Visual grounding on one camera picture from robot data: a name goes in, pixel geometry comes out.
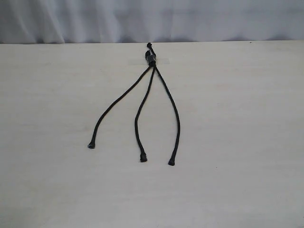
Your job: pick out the clear tape strip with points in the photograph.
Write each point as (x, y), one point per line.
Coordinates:
(142, 62)

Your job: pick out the white backdrop curtain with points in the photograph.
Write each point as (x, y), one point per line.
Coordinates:
(130, 21)

